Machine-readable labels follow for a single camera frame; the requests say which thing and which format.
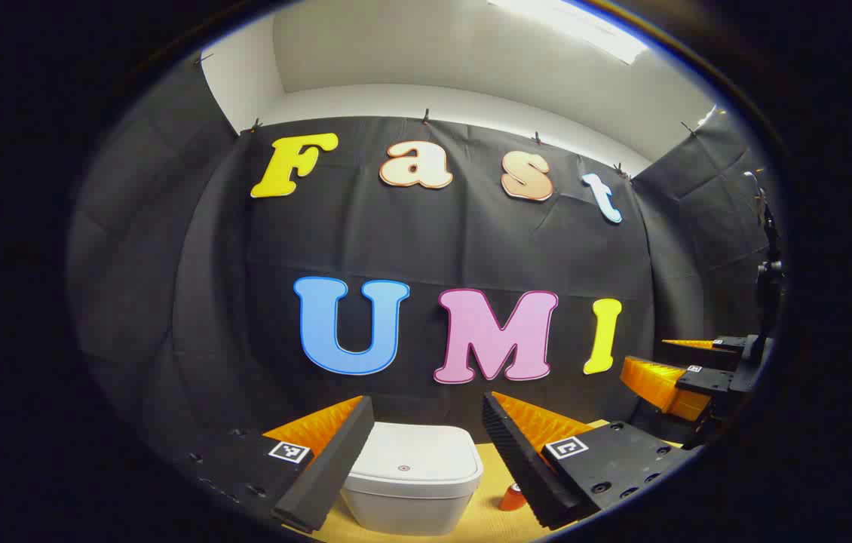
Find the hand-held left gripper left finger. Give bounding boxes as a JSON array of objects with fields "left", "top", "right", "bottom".
[{"left": 173, "top": 394, "right": 375, "bottom": 535}]

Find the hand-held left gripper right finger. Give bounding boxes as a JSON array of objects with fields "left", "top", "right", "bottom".
[{"left": 480, "top": 391, "right": 698, "bottom": 530}]

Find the white desktop garbage bin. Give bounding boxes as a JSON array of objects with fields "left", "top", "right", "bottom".
[{"left": 341, "top": 421, "right": 484, "bottom": 536}]

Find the wooden desktop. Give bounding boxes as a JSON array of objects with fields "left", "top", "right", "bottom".
[{"left": 313, "top": 419, "right": 687, "bottom": 543}]

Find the black backdrop cloth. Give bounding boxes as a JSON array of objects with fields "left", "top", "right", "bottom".
[{"left": 68, "top": 57, "right": 781, "bottom": 468}]

